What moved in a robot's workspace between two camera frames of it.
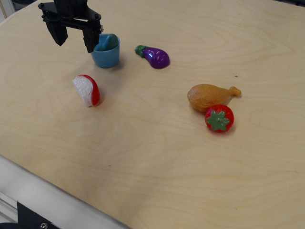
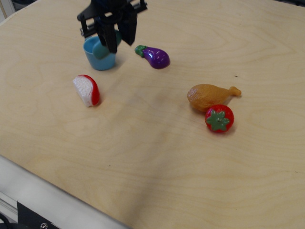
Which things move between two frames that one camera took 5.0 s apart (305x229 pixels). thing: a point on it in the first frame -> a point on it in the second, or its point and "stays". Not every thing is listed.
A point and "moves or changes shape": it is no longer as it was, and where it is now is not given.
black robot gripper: (76, 13) -> (101, 11)
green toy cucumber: (110, 42) moves or changes shape
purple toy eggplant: (157, 58) stays
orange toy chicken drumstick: (202, 96) stays
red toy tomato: (219, 118) stays
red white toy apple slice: (87, 89) stays
